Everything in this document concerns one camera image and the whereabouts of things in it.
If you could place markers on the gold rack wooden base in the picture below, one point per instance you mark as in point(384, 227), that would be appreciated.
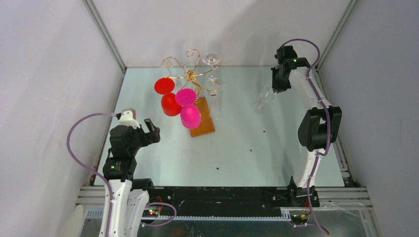
point(190, 80)

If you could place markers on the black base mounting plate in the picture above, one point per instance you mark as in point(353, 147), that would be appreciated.
point(221, 202)

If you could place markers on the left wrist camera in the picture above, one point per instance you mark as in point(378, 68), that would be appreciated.
point(127, 117)

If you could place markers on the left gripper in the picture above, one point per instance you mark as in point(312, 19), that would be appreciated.
point(150, 137)

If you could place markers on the pink wine glass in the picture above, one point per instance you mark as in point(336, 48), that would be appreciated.
point(189, 114)

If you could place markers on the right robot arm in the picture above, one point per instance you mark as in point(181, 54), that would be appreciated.
point(318, 128)

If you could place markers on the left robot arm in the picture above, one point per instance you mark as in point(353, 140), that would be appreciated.
point(126, 139)

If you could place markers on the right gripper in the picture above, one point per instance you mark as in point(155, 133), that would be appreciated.
point(277, 88)

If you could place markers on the red wine glass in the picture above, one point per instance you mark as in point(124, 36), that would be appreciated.
point(165, 87)

